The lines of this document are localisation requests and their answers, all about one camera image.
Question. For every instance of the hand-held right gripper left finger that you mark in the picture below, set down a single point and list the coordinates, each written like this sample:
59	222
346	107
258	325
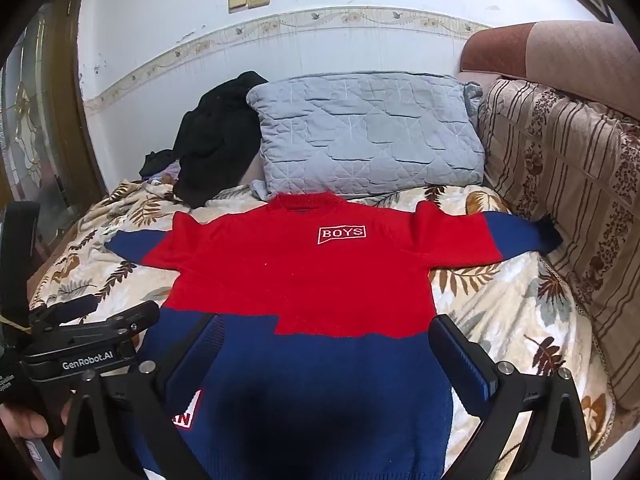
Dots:
200	347

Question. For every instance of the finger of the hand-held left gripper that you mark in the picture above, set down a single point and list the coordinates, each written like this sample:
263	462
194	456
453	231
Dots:
70	307
135	317

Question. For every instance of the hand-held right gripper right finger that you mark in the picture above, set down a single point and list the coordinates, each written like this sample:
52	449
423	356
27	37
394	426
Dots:
467	360

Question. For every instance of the red and blue knit sweater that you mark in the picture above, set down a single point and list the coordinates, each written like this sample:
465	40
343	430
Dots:
300	270

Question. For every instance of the person's left hand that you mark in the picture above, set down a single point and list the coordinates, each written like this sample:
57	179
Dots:
25	425

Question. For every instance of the leaf print bed blanket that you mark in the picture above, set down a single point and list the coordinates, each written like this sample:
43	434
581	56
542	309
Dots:
500	310

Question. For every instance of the purple cloth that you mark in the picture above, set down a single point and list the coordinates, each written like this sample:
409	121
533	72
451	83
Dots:
167	172

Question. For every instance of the wooden door with glass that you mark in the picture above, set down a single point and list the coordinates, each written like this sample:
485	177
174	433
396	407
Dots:
45	125

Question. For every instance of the black clothing pile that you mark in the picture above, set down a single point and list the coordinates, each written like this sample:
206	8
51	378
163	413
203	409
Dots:
215	140

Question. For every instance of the striped floral cushion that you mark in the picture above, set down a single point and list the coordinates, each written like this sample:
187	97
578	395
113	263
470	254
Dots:
565	185

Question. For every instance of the grey quilted pillow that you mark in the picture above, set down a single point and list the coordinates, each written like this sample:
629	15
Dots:
365	130

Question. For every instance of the pink brown headboard cushion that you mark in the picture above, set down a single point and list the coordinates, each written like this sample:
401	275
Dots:
540	50

